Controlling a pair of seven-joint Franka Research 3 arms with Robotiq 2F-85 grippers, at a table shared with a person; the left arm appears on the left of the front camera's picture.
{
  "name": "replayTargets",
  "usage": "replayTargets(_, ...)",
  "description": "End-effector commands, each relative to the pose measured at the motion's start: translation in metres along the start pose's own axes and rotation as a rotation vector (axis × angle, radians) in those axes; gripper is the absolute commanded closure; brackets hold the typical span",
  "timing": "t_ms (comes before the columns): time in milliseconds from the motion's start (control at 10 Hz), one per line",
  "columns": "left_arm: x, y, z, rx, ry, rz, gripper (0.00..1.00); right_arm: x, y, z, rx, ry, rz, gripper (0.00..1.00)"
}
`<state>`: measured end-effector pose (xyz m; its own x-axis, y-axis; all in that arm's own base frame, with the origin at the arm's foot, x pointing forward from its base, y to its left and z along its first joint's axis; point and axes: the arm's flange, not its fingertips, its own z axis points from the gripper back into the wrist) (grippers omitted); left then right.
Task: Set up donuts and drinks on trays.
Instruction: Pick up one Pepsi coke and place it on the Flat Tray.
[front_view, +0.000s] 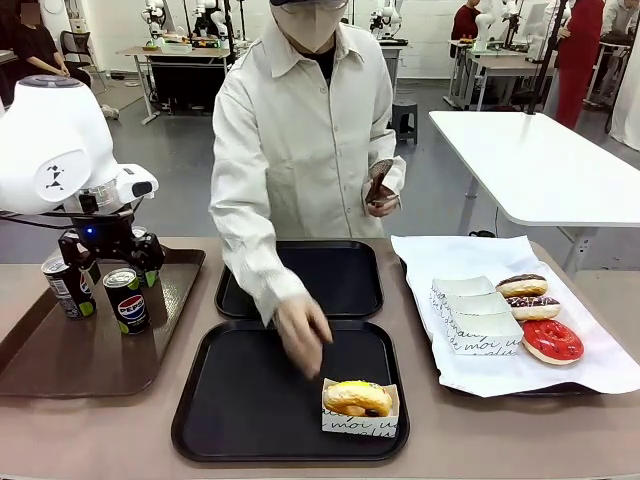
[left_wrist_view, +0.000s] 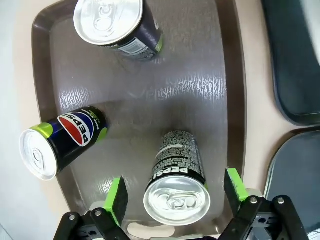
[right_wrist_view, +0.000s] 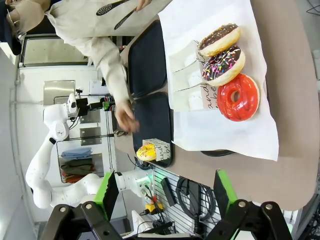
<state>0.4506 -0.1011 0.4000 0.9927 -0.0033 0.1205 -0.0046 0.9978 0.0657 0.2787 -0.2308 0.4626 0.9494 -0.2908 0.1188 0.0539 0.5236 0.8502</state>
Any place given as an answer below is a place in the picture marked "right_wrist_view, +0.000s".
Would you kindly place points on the framed glass window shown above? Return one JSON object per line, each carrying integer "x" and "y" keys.
{"x": 55, "y": 51}

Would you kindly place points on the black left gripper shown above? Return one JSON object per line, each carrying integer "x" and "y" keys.
{"x": 82, "y": 106}

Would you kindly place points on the person's right hand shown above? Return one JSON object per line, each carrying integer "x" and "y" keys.
{"x": 125, "y": 115}

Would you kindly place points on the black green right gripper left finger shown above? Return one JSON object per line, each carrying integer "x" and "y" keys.
{"x": 108, "y": 193}

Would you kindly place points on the white paper sheet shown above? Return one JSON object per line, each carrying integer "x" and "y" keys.
{"x": 215, "y": 135}

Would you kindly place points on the grey metal plate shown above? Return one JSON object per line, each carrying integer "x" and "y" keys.
{"x": 58, "y": 91}

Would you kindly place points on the white lettered paper donut sleeve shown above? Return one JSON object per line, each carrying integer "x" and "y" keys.
{"x": 190, "y": 78}
{"x": 163, "y": 150}
{"x": 185, "y": 57}
{"x": 192, "y": 100}

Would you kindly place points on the person's right forearm beige sleeve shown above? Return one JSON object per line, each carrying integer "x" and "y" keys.
{"x": 112, "y": 70}

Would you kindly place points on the yellow sprinkled donut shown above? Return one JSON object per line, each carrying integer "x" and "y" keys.
{"x": 146, "y": 152}

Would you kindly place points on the red glazed donut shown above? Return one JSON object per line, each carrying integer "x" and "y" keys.
{"x": 246, "y": 100}

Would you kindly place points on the dark soda can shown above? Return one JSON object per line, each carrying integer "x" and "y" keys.
{"x": 109, "y": 103}

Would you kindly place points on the white wall outlet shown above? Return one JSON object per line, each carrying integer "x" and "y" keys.
{"x": 97, "y": 87}

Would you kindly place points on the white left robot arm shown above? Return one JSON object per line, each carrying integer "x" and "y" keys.
{"x": 50, "y": 160}

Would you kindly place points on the blue folded cloth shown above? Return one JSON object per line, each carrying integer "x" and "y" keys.
{"x": 76, "y": 153}

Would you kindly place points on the chocolate donut with gold crumbs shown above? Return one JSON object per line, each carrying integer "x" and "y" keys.
{"x": 220, "y": 40}

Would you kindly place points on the chocolate donut with rainbow sprinkles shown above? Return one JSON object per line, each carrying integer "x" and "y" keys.
{"x": 222, "y": 68}

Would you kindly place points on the orange folded cloth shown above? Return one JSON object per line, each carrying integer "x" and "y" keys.
{"x": 73, "y": 178}

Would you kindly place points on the dark blue serving tray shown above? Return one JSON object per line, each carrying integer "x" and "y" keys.
{"x": 155, "y": 120}
{"x": 217, "y": 152}
{"x": 147, "y": 60}

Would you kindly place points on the person's left hand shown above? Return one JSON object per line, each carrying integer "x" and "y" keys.
{"x": 143, "y": 3}

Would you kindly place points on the dark green folded cloth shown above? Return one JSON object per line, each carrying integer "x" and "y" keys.
{"x": 77, "y": 167}

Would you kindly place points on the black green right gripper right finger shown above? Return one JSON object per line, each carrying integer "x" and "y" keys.
{"x": 222, "y": 192}

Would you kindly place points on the white slatted wall panel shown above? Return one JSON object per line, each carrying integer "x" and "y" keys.
{"x": 172, "y": 215}

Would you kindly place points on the yellow emergency stop button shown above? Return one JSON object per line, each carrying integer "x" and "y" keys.
{"x": 153, "y": 207}

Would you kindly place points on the black power adapter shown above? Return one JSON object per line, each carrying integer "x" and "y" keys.
{"x": 168, "y": 191}

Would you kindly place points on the person's blurred head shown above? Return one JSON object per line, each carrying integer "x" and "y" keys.
{"x": 22, "y": 15}

